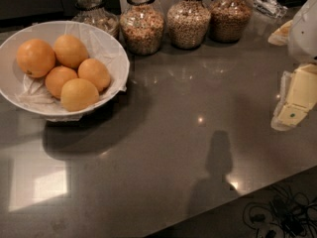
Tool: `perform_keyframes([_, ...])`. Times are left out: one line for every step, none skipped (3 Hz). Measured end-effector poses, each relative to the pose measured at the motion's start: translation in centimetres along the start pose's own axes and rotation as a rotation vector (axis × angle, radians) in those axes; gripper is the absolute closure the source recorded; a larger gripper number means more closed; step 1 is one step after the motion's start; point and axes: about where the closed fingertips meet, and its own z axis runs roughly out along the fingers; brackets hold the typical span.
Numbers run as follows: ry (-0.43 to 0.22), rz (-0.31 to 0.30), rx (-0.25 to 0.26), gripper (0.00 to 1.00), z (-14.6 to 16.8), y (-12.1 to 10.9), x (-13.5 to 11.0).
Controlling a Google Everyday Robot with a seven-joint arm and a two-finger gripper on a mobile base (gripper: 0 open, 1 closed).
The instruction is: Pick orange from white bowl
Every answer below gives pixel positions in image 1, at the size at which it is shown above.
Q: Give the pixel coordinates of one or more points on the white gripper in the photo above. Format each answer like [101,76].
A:
[304,34]

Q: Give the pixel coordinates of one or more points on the white bowl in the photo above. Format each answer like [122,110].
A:
[109,50]

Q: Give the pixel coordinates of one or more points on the clear plastic wrapped packet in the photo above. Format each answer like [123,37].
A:
[270,8]

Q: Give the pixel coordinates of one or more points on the glass jar with brown grains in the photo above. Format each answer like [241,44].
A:
[229,19]

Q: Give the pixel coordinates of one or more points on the glass jar with round grains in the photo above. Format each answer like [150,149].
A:
[187,23]

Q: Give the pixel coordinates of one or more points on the glass jar with mixed cereal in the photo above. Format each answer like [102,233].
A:
[142,26]

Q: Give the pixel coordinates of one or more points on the white paper liner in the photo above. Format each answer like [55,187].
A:
[99,42]

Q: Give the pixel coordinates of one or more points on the glass jar with pale nuts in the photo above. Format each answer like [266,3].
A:
[93,12]

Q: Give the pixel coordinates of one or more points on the yellowish orange at front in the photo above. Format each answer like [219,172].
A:
[78,94]

